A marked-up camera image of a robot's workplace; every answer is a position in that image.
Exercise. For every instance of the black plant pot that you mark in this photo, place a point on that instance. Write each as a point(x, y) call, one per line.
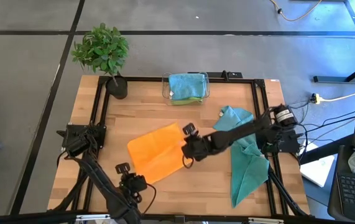
point(117, 88)

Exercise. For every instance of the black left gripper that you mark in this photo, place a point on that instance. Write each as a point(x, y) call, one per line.
point(128, 185)

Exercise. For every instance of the black aluminium table frame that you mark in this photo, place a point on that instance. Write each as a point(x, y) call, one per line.
point(140, 79)

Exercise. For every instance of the blue microfiber towel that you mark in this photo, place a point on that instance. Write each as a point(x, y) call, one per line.
point(186, 85)

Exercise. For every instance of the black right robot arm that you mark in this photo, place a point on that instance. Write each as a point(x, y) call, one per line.
point(242, 132)

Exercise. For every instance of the orange microfiber towel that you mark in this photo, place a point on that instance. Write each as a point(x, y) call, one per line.
point(155, 152)

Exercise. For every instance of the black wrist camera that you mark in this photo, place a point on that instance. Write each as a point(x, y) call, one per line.
point(190, 129)
point(122, 168)

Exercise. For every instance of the teal green microfiber towel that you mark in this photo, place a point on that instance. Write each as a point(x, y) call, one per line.
point(248, 174)

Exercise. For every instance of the artificial green leafy plant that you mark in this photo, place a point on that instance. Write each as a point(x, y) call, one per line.
point(102, 49)

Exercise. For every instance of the clear plastic bin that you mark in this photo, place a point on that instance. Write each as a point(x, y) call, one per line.
point(164, 90)

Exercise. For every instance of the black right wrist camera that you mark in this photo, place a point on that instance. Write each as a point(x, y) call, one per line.
point(190, 129)

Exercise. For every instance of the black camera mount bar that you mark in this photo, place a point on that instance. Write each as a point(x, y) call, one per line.
point(224, 75)

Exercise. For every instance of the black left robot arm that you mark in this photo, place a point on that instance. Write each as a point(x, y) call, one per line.
point(99, 177)

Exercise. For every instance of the black desk frame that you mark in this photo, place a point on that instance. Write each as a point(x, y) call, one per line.
point(332, 79)

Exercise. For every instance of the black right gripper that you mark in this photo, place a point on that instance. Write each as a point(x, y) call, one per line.
point(197, 149)

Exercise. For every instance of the white flat box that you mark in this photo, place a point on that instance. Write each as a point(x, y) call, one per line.
point(317, 168)

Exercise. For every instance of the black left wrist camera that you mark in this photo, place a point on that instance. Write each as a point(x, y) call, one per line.
point(122, 168)

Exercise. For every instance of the silver metal bracket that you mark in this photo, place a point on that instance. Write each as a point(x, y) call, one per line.
point(265, 221)
point(93, 217)

